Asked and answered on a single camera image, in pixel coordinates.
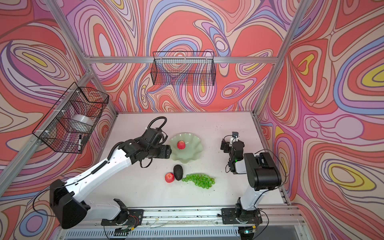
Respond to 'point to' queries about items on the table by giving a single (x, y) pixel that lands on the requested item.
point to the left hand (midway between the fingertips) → (168, 151)
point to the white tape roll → (83, 118)
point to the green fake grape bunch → (200, 179)
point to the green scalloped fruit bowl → (193, 150)
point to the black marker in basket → (79, 145)
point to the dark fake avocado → (178, 170)
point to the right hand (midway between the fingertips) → (231, 141)
